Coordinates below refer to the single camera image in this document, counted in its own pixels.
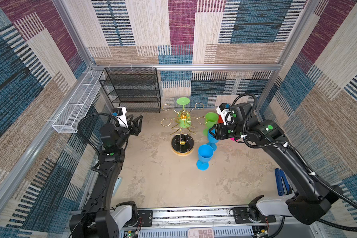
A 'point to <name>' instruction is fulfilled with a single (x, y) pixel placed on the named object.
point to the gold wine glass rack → (182, 141)
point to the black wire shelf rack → (136, 89)
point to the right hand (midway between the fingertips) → (215, 132)
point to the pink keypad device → (201, 233)
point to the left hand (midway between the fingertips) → (136, 113)
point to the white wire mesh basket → (69, 120)
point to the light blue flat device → (117, 186)
